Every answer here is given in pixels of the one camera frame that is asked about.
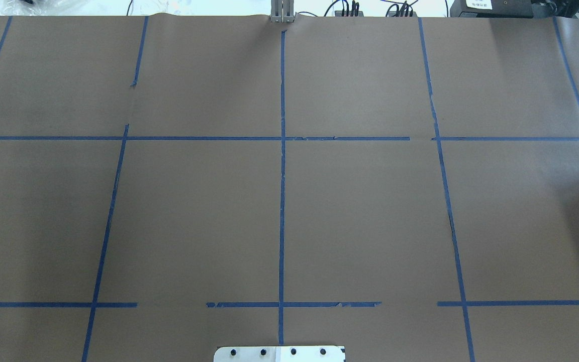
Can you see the white side table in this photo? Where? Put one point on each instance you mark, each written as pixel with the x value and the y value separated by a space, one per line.
pixel 426 9

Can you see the black power adapter box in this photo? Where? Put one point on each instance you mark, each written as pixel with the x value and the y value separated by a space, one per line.
pixel 491 9

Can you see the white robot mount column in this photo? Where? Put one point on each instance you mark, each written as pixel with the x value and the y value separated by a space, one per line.
pixel 281 353

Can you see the aluminium frame post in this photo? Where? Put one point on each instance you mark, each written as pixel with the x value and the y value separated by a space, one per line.
pixel 282 11

